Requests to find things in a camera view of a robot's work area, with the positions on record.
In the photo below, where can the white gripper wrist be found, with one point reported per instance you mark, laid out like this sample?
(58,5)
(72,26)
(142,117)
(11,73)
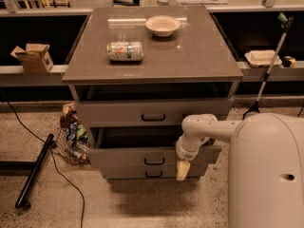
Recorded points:
(184,152)

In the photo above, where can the grey drawer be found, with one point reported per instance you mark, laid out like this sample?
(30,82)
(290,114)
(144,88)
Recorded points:
(136,172)
(148,113)
(135,146)

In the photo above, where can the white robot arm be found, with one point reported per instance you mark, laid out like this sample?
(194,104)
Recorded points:
(265,166)

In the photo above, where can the grey bottom drawer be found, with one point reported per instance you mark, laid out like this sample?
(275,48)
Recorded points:
(136,172)

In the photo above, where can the grey top drawer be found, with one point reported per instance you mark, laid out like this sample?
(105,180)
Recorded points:
(148,113)

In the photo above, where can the grey drawer cabinet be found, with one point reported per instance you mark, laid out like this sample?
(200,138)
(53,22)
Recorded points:
(193,63)

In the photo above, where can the open cardboard box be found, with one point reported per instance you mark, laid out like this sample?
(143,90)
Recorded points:
(35,58)

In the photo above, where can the white takeout container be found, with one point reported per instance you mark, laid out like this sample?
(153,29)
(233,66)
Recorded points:
(262,58)

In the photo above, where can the green white soda can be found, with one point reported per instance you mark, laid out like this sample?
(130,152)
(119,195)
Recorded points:
(125,51)

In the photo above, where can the white paper bowl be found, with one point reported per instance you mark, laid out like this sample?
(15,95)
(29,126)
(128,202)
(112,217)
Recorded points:
(162,25)

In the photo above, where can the yellow tape measure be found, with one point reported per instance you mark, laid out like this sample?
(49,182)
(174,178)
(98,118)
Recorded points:
(288,61)

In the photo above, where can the black metal leg bar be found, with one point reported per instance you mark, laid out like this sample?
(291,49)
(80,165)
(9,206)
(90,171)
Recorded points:
(22,201)

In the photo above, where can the grabber reacher tool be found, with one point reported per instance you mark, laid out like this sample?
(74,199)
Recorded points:
(286,23)

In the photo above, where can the wire basket with trash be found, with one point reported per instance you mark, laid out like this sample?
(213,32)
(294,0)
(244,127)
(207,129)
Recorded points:
(72,142)

